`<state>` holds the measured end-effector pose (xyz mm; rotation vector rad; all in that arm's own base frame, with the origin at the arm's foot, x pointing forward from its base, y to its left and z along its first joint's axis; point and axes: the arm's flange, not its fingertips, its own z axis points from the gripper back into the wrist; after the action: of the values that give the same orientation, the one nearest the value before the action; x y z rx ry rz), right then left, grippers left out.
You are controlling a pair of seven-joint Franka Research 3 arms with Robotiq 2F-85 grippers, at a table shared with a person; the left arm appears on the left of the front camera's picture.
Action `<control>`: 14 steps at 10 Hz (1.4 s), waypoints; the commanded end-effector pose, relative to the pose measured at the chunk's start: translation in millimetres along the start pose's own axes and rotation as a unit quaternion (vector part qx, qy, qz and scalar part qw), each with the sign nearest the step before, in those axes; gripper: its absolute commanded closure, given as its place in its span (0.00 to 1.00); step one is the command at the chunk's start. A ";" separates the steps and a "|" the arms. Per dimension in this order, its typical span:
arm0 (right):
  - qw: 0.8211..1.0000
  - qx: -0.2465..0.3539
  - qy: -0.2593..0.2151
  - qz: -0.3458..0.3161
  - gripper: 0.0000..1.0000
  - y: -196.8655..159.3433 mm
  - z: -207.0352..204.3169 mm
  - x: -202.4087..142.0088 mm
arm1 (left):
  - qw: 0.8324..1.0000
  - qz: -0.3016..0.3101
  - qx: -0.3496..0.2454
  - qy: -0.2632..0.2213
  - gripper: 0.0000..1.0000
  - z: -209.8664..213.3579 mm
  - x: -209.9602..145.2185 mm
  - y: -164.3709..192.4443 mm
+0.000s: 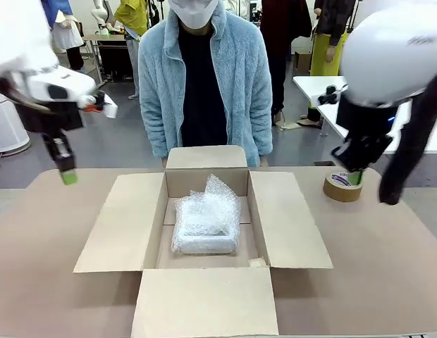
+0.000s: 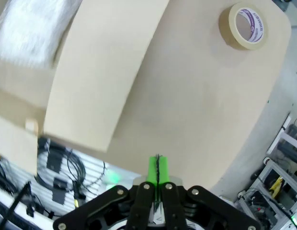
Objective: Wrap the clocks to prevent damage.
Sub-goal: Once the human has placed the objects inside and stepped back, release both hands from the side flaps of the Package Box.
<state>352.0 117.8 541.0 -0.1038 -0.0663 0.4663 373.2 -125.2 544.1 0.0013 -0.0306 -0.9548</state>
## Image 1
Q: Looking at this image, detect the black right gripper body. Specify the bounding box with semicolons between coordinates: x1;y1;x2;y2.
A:
336;94;398;140

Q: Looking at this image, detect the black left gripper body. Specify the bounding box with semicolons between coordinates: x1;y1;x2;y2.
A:
13;100;85;135

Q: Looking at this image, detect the brown packing tape roll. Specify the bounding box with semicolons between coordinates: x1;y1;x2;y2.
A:
322;170;364;203

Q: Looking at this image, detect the bubble clock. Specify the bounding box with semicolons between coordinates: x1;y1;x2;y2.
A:
170;173;242;256

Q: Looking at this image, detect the large brown cardboard box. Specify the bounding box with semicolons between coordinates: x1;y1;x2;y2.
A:
73;145;334;337

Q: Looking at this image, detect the large white table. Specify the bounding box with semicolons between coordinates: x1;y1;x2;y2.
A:
292;75;437;155

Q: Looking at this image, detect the small brown carton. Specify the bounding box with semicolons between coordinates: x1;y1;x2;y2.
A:
294;50;312;75

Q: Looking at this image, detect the person in blue fleece jacket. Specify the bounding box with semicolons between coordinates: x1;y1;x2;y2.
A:
137;0;274;168

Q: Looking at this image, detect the person in yellow-green shirt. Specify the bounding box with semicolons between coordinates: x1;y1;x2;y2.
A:
113;0;149;101

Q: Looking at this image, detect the white face mask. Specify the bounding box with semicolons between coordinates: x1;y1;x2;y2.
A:
168;0;219;30

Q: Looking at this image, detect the dark left arm cable bundle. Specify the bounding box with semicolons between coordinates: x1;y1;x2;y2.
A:
0;77;52;115

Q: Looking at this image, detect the white round pedestal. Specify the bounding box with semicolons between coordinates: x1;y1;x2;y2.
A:
0;90;31;154

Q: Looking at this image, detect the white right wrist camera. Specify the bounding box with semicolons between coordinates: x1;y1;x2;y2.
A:
309;83;349;109

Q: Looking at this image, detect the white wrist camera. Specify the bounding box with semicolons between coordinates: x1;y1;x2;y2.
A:
79;92;119;120
309;83;349;109

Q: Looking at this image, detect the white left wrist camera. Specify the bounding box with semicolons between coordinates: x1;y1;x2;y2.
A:
79;92;119;120

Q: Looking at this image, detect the background table black frame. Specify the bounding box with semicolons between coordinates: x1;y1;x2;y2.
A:
82;32;135;87

